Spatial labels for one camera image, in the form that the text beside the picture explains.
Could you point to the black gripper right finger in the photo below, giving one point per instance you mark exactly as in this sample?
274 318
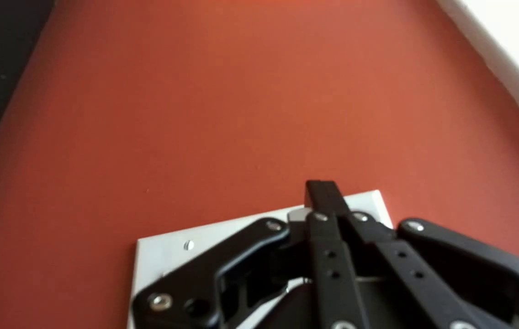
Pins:
453 267

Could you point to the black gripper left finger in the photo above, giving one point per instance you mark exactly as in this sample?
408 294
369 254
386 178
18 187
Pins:
333 267

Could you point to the white door trim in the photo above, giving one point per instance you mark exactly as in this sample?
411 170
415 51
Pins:
508 55

